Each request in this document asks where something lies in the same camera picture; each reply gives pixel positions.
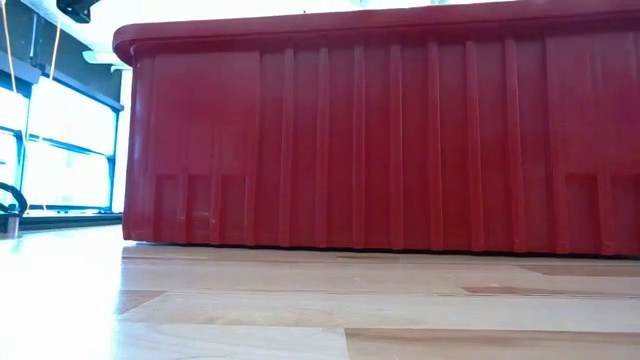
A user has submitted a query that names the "black overhead device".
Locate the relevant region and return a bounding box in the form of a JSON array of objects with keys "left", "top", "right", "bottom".
[{"left": 55, "top": 0, "right": 102, "bottom": 25}]

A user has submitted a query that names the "red plastic bin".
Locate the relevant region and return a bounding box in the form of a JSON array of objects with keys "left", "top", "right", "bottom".
[{"left": 112, "top": 0, "right": 640, "bottom": 259}]

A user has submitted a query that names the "yellow cable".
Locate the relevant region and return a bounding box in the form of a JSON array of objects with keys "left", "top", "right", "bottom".
[
  {"left": 0, "top": 0, "right": 18, "bottom": 96},
  {"left": 48, "top": 19, "right": 62, "bottom": 82}
]

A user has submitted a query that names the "black frame rail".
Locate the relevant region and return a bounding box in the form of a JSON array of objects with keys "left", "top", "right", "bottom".
[{"left": 0, "top": 212, "right": 124, "bottom": 233}]

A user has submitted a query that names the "black looped cable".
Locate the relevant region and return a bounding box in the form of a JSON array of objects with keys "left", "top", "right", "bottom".
[{"left": 0, "top": 181, "right": 30, "bottom": 217}]

